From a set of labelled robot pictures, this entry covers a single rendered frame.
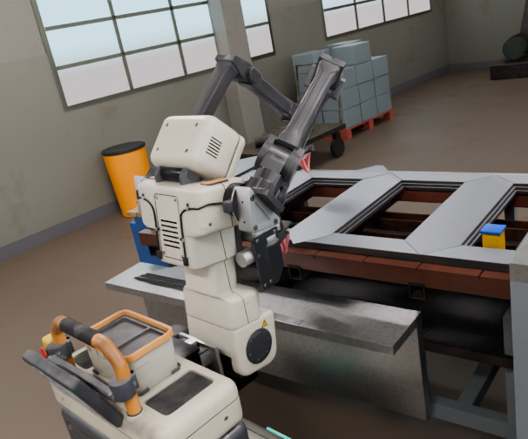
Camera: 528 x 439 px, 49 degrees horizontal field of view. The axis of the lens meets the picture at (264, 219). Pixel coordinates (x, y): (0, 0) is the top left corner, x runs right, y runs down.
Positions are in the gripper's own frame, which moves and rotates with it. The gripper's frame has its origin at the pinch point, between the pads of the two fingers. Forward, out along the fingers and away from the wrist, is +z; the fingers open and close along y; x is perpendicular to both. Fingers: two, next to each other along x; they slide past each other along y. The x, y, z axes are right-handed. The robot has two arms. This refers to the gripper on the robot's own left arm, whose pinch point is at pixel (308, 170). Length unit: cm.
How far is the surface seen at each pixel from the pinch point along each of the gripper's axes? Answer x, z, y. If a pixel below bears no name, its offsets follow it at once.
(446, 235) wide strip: 23, 27, -60
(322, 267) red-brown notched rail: 42, 25, -24
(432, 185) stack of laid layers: -26, 24, -36
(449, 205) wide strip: -2, 26, -51
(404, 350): 47, 54, -46
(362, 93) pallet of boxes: -442, 10, 221
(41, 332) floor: 36, 48, 213
